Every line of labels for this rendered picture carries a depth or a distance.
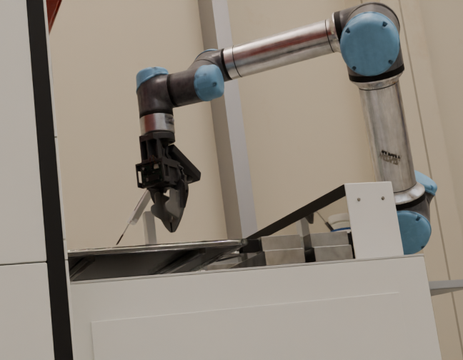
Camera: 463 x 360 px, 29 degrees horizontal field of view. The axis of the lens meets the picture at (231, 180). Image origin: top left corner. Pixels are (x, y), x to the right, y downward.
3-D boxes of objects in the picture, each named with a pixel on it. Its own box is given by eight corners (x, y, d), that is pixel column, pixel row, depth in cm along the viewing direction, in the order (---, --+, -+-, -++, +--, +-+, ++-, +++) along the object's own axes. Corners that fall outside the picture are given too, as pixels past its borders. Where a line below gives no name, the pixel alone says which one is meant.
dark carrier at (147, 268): (47, 257, 149) (47, 253, 149) (22, 286, 180) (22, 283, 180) (238, 244, 161) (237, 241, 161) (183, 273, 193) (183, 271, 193)
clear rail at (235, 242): (42, 259, 147) (41, 251, 147) (41, 261, 148) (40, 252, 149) (249, 244, 160) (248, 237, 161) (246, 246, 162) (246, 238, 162)
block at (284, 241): (262, 251, 164) (260, 235, 165) (256, 254, 167) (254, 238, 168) (301, 248, 167) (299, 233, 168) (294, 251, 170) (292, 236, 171)
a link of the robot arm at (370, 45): (434, 228, 205) (396, -3, 186) (435, 258, 191) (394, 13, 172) (382, 235, 208) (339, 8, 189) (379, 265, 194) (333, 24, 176)
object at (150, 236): (133, 248, 196) (127, 190, 199) (129, 251, 199) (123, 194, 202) (159, 246, 198) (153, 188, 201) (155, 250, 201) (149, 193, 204)
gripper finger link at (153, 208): (148, 233, 189) (143, 191, 191) (163, 235, 194) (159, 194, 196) (160, 230, 187) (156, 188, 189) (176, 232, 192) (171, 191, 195)
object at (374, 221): (357, 263, 149) (344, 183, 152) (244, 303, 199) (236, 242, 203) (405, 259, 153) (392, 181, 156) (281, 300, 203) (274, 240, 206)
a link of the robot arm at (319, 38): (393, -14, 196) (190, 44, 210) (392, -4, 186) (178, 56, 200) (406, 36, 200) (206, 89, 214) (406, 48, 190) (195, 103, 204)
